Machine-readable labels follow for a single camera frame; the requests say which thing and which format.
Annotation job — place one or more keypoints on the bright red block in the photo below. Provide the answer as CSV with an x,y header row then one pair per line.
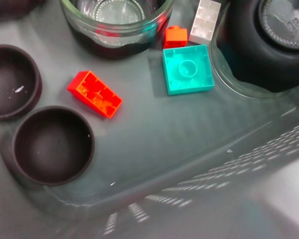
x,y
94,94

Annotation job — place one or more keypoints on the teal square block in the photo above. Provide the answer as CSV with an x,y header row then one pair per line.
x,y
187,71

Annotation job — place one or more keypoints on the small red block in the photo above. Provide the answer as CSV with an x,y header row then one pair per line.
x,y
175,37

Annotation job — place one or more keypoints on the glass teacup with black base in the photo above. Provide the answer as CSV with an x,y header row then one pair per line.
x,y
114,37
264,54

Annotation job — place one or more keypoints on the small white block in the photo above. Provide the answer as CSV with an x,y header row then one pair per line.
x,y
205,22

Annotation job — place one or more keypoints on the grey perforated storage bin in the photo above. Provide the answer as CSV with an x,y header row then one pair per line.
x,y
164,149

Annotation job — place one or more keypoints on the black clay cup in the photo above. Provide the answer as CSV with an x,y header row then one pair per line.
x,y
12,82
52,147

